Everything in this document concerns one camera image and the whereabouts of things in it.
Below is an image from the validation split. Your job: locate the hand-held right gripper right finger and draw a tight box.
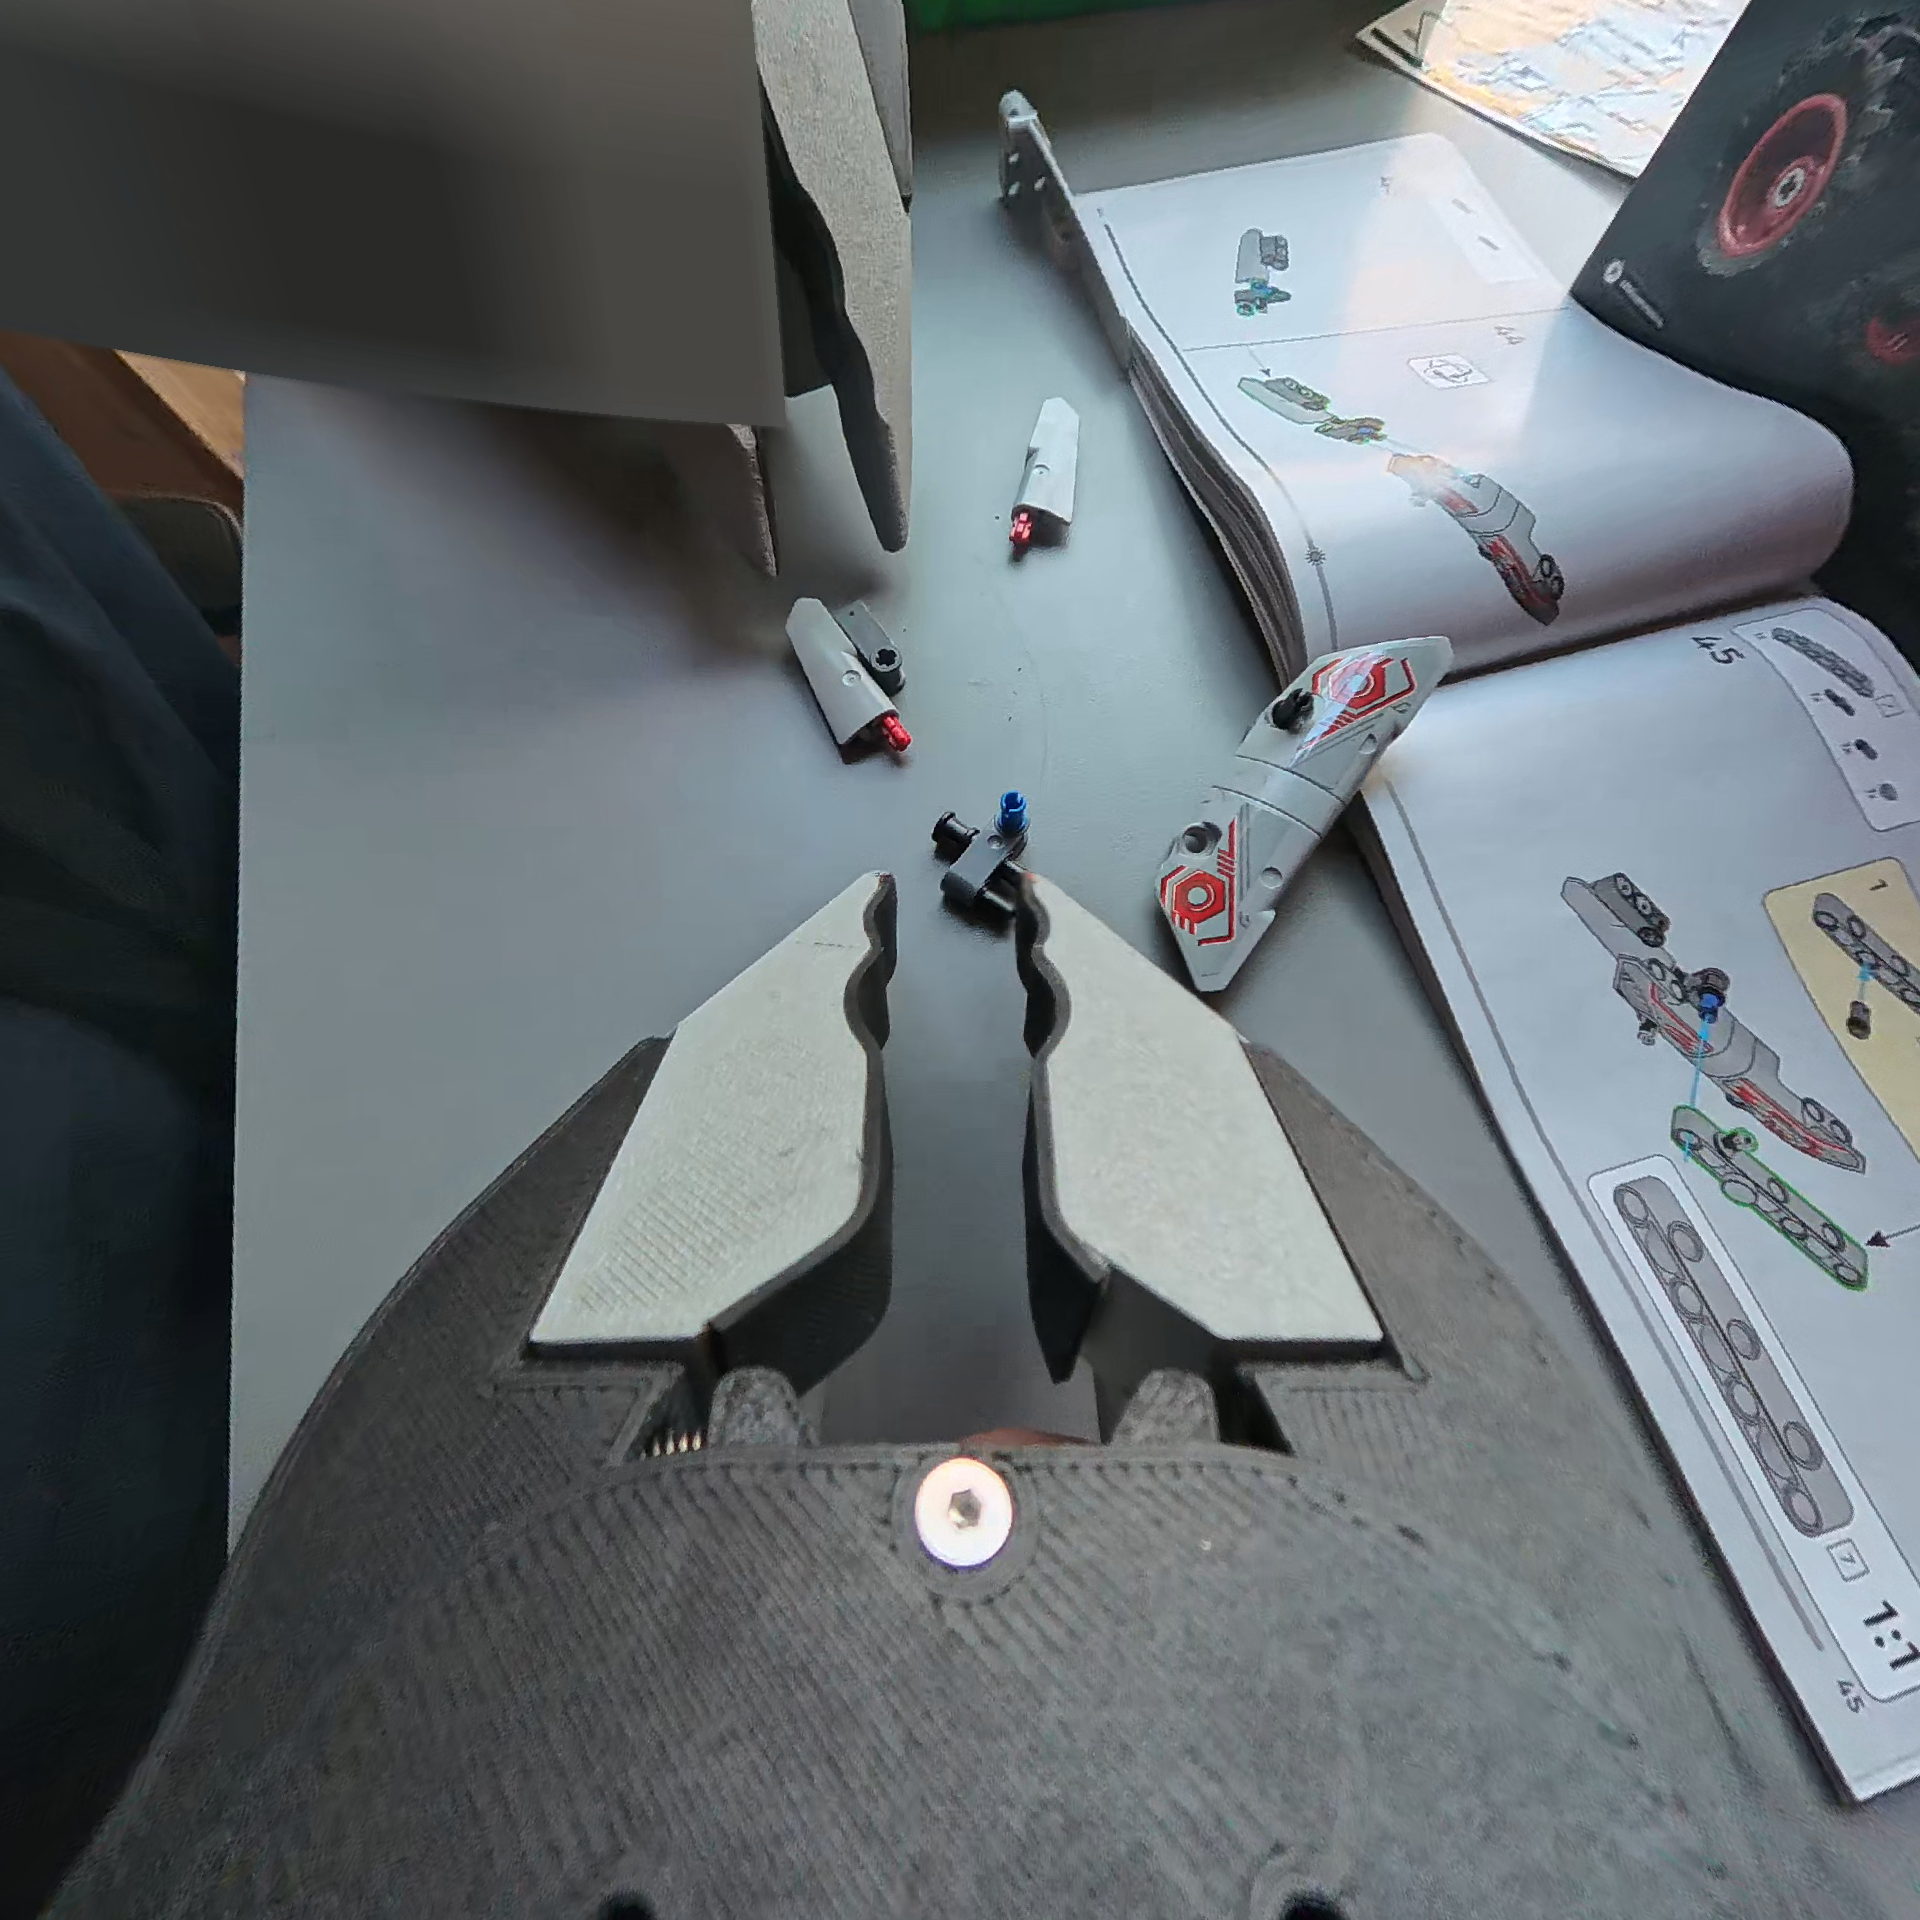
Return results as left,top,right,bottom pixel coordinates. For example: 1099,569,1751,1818
1020,870,1393,1405

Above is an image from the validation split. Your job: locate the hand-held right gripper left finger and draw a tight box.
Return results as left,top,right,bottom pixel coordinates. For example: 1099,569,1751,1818
528,870,904,1361

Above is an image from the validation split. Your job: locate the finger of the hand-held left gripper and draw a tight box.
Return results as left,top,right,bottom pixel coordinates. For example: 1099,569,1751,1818
754,0,919,555
705,423,784,581

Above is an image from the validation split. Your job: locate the grey lego panel with connector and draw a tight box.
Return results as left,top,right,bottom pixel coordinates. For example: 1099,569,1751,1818
784,596,918,758

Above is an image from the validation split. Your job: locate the lego connector with blue pin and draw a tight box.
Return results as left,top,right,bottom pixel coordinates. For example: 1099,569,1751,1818
931,790,1038,922

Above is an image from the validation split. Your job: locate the grey lego beam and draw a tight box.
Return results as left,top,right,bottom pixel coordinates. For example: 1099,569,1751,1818
996,90,1087,279

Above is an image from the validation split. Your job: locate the grey lego panel red pin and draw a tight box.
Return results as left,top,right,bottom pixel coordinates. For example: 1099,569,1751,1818
1008,397,1081,559

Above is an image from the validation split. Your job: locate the lego instruction booklet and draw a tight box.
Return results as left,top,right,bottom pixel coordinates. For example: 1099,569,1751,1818
1073,133,1920,1801

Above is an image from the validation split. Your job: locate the grey red-patterned lego panel assembly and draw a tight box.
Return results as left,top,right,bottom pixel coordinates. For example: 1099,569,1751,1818
1154,633,1455,993

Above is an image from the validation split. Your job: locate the black lego set box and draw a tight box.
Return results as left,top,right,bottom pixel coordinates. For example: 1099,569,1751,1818
1569,0,1920,633

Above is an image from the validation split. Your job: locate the black office chair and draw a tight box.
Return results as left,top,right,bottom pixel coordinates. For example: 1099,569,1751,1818
112,491,244,639

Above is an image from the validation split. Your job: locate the printed sticker sheet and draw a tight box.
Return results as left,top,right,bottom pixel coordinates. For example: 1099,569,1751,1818
1359,0,1748,179

